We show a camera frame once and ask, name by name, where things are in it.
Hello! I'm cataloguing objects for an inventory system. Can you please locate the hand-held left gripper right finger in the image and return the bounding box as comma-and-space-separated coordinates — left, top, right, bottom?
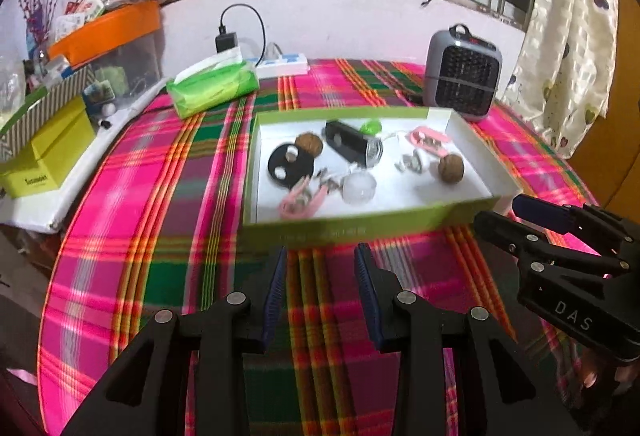
354, 243, 583, 436

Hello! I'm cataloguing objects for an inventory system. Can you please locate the brown walnut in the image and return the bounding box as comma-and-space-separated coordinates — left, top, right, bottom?
437, 154, 466, 184
295, 132, 325, 159

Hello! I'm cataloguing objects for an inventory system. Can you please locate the green tissue pack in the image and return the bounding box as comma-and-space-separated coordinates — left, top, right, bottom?
166, 47, 261, 119

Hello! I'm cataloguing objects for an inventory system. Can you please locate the small pink holder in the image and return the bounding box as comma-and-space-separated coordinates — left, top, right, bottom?
281, 176, 328, 220

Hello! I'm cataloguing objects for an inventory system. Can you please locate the white round container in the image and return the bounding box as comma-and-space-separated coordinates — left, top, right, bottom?
341, 172, 377, 207

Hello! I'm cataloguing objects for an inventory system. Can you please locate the yellow-green cardboard box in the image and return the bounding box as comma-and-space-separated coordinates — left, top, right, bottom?
0, 96, 98, 197

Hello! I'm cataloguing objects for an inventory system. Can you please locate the wooden cabinet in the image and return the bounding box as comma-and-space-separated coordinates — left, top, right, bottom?
570, 0, 640, 217

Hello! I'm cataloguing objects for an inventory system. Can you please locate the bunch of colourful packets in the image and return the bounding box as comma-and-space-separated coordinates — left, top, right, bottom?
52, 0, 106, 42

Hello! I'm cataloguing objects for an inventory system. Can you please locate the clear plastic container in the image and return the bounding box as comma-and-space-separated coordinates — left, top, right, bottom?
75, 33, 163, 109

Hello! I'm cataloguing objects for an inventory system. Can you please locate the small blue white box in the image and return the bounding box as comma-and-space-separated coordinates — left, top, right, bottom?
82, 82, 117, 111

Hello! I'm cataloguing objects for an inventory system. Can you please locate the white power strip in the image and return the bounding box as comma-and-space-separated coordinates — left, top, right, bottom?
245, 53, 310, 79

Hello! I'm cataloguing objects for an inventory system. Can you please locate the black power adapter with cable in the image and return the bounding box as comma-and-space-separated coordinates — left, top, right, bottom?
215, 4, 266, 62

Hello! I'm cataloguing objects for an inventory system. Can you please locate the pink green plaid tablecloth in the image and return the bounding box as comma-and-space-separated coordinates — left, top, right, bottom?
42, 58, 601, 436

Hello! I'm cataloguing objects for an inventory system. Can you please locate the person's right hand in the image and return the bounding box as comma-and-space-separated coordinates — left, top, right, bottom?
575, 341, 640, 412

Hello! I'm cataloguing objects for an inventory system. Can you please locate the cream patterned curtain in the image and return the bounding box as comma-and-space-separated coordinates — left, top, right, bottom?
500, 0, 621, 160

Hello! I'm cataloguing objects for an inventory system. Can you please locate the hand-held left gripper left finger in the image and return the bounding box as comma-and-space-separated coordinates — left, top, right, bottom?
62, 245, 288, 436

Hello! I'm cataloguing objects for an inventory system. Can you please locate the orange plastic bin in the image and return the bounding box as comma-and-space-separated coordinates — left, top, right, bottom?
47, 0, 162, 69

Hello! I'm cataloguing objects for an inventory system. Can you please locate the small white gadget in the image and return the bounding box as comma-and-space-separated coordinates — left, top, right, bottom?
397, 151, 433, 174

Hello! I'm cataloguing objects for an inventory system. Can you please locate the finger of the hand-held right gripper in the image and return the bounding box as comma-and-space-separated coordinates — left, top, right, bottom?
472, 211, 626, 278
511, 193, 626, 247

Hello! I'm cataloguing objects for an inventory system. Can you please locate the grey space heater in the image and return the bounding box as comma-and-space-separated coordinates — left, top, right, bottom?
422, 23, 503, 123

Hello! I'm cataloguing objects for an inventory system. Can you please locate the black disc with white cord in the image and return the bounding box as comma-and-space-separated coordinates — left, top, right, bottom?
267, 142, 316, 189

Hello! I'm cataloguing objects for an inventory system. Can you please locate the pink and white clip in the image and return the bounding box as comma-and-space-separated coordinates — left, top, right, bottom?
409, 127, 449, 156

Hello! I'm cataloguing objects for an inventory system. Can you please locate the green and white cardboard box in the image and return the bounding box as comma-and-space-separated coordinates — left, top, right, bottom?
242, 106, 523, 247

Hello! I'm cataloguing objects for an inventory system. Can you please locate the clear plastic bag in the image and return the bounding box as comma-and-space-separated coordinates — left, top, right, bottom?
0, 56, 31, 122

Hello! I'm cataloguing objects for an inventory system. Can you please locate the striped green white box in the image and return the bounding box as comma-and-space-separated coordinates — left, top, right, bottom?
0, 65, 96, 162

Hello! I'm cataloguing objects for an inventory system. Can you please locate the black bike light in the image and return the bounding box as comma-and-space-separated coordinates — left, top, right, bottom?
324, 119, 385, 165

